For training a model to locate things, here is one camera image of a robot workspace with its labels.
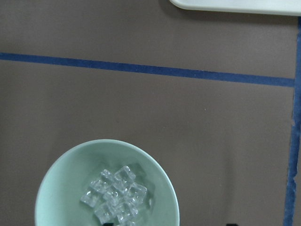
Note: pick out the mint green bowl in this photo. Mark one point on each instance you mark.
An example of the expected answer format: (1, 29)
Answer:
(58, 199)

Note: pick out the clear ice cubes pile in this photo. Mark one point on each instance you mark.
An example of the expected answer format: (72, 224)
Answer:
(116, 198)

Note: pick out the cream serving tray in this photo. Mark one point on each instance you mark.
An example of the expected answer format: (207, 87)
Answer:
(268, 7)

